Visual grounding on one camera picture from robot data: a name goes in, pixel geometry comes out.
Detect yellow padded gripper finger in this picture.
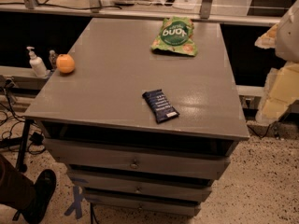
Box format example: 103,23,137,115
255,62,299,124
254,24,278,49

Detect blue rxbar blueberry bar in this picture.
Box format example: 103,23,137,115
142,90,179,123

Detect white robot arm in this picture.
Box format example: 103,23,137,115
255,0,299,124

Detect green rice chip bag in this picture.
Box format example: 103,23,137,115
151,17,198,57

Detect middle grey drawer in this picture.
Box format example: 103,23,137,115
67,170,211,202

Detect grey drawer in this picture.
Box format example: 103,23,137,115
83,189,200,217
44,138,230,180
67,170,211,202

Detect grey drawer cabinet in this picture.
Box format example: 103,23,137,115
25,18,249,205

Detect top grey drawer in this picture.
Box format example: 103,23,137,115
44,138,230,180

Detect orange fruit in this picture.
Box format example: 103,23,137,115
56,54,75,74

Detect bottom grey drawer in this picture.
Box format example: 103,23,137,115
83,189,200,217

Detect small clear sanitizer bottle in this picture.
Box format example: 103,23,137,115
49,49,58,70

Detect white pump soap bottle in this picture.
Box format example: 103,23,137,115
27,47,47,77

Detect black shoe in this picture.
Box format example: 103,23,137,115
16,169,56,224

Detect brown trouser leg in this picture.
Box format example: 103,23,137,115
0,155,36,210

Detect black floor cables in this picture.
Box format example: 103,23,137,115
0,77,48,156

